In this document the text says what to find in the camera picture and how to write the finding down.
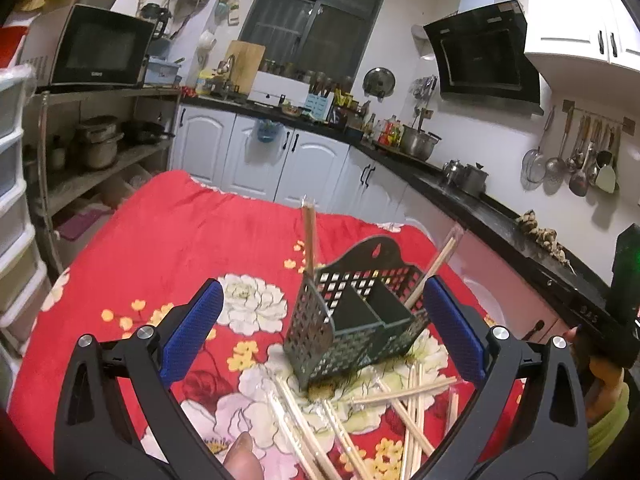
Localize black plastic utensil basket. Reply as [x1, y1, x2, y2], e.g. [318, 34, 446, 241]
[283, 236, 428, 391]

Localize dark kitchen window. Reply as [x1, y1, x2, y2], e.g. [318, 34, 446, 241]
[240, 0, 383, 81]

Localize person right hand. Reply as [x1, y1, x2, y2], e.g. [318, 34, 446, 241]
[563, 327, 628, 426]

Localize person left hand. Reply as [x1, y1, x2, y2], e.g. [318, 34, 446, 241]
[224, 432, 264, 480]

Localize ginger roots pile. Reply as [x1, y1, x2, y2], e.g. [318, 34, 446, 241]
[515, 210, 576, 274]

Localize black countertop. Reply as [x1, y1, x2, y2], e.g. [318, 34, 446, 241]
[179, 99, 608, 325]

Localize red floral tablecloth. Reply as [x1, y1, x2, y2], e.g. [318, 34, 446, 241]
[6, 169, 526, 480]

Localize plastic drawer tower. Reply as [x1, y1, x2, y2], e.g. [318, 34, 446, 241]
[0, 64, 51, 356]

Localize hanging green spatula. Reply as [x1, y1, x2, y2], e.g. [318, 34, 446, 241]
[596, 127, 620, 194]

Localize hanging steel ladle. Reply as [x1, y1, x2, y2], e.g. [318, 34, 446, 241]
[544, 107, 574, 183]

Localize steel kettle pot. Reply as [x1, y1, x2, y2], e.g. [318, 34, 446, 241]
[457, 162, 488, 197]

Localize large steel stockpot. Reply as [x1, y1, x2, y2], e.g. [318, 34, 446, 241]
[399, 126, 442, 160]

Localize metal storage shelf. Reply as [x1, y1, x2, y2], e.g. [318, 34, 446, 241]
[23, 87, 180, 280]

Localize black range hood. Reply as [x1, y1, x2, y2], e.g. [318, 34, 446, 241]
[424, 0, 544, 116]

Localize white upper cabinet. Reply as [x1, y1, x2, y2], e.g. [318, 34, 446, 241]
[525, 0, 639, 90]

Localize white lower cabinets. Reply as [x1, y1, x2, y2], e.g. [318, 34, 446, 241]
[170, 104, 565, 342]

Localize blue knife block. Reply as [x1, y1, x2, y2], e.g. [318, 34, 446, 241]
[304, 92, 334, 122]

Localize white box on counter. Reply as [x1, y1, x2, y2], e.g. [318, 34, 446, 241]
[247, 72, 309, 107]

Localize black microwave oven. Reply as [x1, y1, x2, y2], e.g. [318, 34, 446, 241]
[20, 4, 154, 88]

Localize wooden cutting board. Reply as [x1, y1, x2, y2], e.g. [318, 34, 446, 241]
[226, 40, 266, 96]

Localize black electric kettle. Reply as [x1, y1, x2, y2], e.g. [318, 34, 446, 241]
[140, 3, 171, 39]

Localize hanging wire skimmer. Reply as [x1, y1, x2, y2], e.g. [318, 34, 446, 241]
[522, 106, 556, 184]

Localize dark pot lid on wall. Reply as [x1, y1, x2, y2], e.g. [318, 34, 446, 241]
[362, 67, 396, 100]

